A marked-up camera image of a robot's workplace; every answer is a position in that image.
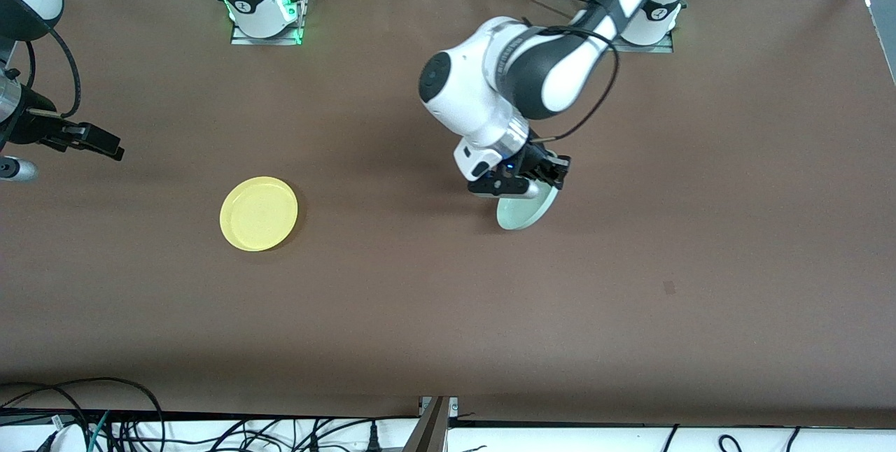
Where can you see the pale green round plate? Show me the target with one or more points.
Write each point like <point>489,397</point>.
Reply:
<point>521,214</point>

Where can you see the aluminium profile post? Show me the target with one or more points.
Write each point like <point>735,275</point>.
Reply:
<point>430,427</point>

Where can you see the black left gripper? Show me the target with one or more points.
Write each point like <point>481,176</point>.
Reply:
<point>533,158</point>

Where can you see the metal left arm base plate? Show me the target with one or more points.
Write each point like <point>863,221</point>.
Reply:
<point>661,48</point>

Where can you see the white lower shelf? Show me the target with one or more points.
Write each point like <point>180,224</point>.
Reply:
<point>560,441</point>

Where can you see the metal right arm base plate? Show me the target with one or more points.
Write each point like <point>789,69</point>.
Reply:
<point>241,39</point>

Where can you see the yellow round plate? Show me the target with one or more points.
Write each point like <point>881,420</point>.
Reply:
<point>259,214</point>

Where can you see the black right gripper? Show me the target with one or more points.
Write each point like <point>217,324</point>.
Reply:
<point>31,126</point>

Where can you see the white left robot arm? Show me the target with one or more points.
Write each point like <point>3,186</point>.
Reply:
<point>476,88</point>

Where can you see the brown table cover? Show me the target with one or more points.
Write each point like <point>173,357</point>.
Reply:
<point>490,298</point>

